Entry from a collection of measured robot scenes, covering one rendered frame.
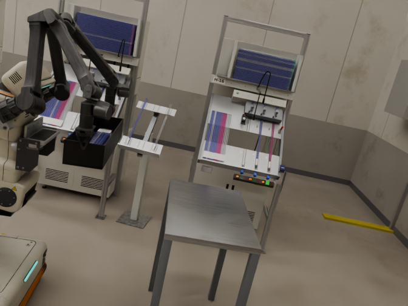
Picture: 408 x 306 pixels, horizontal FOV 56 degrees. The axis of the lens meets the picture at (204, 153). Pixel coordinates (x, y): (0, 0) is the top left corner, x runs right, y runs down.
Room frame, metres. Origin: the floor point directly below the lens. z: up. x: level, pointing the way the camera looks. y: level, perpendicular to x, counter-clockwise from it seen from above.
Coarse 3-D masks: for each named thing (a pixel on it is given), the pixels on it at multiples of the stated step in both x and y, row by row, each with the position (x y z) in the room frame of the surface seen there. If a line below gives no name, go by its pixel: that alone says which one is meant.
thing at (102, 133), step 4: (100, 128) 2.07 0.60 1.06; (96, 132) 1.97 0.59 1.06; (100, 132) 1.99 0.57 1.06; (104, 132) 2.01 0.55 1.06; (108, 132) 2.02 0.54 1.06; (96, 136) 1.90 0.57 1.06; (100, 136) 1.92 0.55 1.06; (104, 136) 1.94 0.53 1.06; (108, 136) 1.97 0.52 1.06; (92, 140) 1.82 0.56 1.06; (96, 140) 1.83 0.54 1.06; (100, 140) 1.84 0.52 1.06; (104, 140) 1.86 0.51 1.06
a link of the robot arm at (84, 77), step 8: (48, 8) 1.67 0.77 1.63; (48, 16) 1.66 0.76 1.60; (56, 24) 1.67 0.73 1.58; (64, 24) 1.72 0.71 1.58; (56, 32) 1.67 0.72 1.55; (64, 32) 1.67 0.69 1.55; (64, 40) 1.65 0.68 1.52; (72, 40) 1.68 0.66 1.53; (64, 48) 1.64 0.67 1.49; (72, 48) 1.64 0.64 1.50; (72, 56) 1.62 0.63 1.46; (80, 56) 1.63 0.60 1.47; (72, 64) 1.61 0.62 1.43; (80, 64) 1.61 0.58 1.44; (80, 72) 1.59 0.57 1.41; (88, 72) 1.59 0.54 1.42; (80, 80) 1.57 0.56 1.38; (88, 80) 1.57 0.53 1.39; (96, 88) 1.56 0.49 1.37; (96, 96) 1.57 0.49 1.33
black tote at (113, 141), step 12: (96, 120) 2.11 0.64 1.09; (120, 120) 2.13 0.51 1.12; (72, 132) 1.67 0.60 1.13; (120, 132) 2.06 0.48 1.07; (72, 144) 1.55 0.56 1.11; (84, 144) 1.56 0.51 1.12; (96, 144) 1.56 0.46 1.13; (108, 144) 1.66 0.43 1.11; (72, 156) 1.55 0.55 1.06; (84, 156) 1.56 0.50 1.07; (96, 156) 1.56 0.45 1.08; (108, 156) 1.70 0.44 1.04; (96, 168) 1.56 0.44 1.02
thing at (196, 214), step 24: (168, 192) 2.19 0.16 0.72; (192, 192) 2.08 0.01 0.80; (216, 192) 2.16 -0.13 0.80; (240, 192) 2.25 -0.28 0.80; (168, 216) 1.71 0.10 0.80; (192, 216) 1.77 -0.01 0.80; (216, 216) 1.83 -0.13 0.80; (240, 216) 1.90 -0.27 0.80; (168, 240) 1.54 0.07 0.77; (192, 240) 1.55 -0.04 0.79; (216, 240) 1.57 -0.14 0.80; (240, 240) 1.62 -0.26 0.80; (216, 264) 2.26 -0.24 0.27; (216, 288) 2.24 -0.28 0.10; (240, 288) 1.60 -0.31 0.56
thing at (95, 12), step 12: (84, 12) 3.65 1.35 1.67; (96, 12) 3.65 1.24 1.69; (108, 12) 3.66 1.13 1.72; (144, 36) 3.83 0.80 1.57; (144, 48) 3.93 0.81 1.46; (108, 60) 3.66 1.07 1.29; (132, 72) 3.66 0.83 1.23; (72, 108) 3.96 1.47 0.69; (132, 108) 3.94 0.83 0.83; (132, 120) 3.97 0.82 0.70
